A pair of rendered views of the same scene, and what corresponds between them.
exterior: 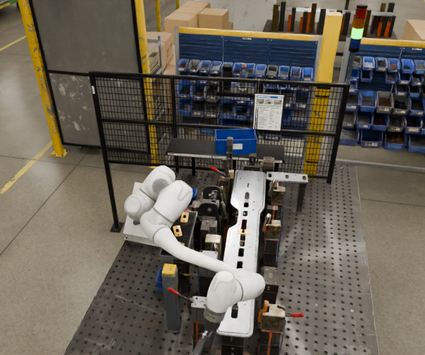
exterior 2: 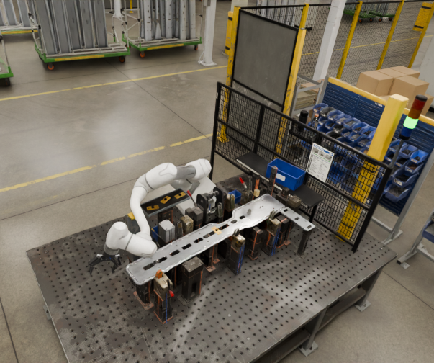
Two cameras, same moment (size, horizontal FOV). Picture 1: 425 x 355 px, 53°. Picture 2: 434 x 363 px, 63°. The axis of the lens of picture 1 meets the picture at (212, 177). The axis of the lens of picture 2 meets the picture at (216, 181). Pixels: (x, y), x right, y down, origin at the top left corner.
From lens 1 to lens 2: 1.42 m
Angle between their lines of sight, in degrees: 31
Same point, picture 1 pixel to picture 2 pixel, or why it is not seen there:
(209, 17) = (404, 84)
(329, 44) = (384, 124)
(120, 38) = (279, 70)
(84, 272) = not seen: hidden behind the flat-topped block
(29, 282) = not seen: hidden behind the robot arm
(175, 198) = (157, 172)
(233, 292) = (118, 239)
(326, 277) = (260, 306)
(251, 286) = (137, 245)
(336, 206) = (335, 270)
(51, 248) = (163, 189)
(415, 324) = not seen: outside the picture
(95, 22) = (268, 54)
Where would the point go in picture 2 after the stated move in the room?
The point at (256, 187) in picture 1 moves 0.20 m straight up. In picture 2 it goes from (265, 211) to (269, 191)
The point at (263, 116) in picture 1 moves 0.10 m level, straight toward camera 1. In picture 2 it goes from (315, 164) to (308, 168)
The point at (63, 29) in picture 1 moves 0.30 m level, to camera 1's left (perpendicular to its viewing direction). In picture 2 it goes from (249, 52) to (232, 47)
